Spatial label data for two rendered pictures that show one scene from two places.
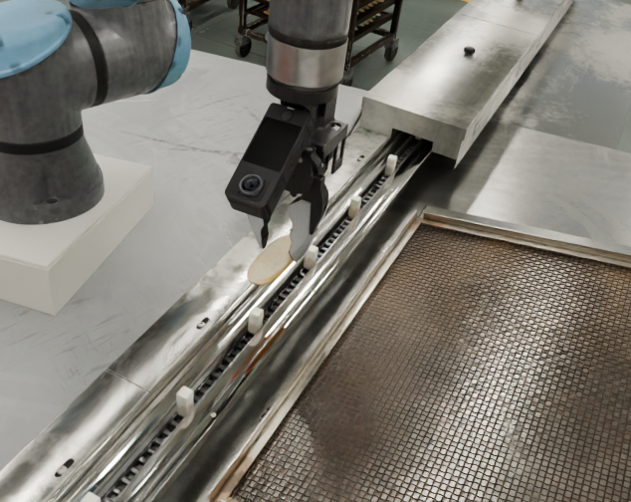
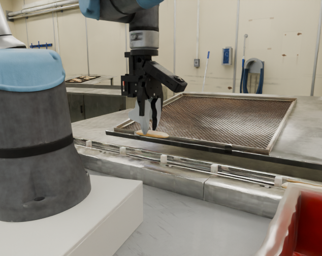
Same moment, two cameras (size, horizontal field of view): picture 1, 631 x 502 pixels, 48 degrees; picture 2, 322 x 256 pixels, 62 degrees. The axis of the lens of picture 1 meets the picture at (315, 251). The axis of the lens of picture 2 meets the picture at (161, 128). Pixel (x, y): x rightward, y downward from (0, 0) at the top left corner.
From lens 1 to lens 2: 0.93 m
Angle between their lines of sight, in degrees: 74
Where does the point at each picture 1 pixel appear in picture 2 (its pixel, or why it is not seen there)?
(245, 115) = not seen: outside the picture
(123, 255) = not seen: hidden behind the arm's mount
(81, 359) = (179, 210)
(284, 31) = (155, 26)
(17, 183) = (77, 165)
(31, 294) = (135, 215)
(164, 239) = not seen: hidden behind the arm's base
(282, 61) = (155, 38)
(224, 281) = (139, 162)
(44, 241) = (114, 185)
